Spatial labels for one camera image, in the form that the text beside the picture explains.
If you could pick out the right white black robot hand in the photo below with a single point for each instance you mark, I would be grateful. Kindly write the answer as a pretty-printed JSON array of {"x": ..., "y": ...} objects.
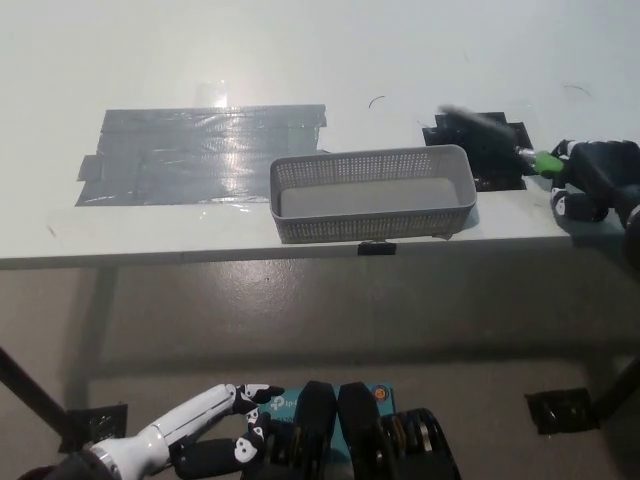
[{"x": 600, "y": 170}]

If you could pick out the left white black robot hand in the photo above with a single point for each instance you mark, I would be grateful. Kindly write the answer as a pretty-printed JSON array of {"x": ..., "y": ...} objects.
[{"x": 185, "y": 420}]

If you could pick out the black tape patch on desk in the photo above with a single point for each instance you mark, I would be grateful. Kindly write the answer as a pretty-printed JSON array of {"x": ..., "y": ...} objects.
[{"x": 492, "y": 172}]

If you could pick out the black robot body blocks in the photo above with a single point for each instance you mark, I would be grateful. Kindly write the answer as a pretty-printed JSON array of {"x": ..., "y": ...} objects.
[{"x": 352, "y": 425}]

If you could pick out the black floor tape patch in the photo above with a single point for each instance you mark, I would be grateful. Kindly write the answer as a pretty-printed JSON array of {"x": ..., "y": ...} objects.
[
  {"x": 100, "y": 425},
  {"x": 557, "y": 412}
]

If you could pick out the teal tp-link box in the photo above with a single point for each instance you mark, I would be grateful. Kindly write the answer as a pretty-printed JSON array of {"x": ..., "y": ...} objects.
[{"x": 284, "y": 407}]

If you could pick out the grey perforated plastic basket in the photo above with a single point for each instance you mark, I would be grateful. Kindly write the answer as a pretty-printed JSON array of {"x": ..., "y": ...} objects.
[{"x": 360, "y": 222}]

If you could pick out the large grey duct tape patch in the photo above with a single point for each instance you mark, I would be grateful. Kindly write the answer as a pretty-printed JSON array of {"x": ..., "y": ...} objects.
[{"x": 175, "y": 150}]

